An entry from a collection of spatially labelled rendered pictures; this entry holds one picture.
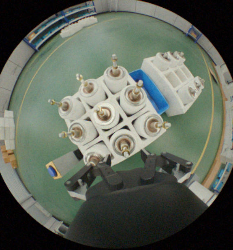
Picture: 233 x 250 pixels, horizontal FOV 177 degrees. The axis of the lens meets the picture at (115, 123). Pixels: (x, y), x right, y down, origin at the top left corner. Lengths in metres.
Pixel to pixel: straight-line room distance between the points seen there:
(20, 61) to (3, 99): 1.91
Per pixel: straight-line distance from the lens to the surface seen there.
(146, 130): 0.25
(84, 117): 0.35
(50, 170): 0.34
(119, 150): 0.25
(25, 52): 4.98
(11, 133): 2.67
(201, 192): 0.50
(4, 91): 5.25
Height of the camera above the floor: 0.49
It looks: 86 degrees down
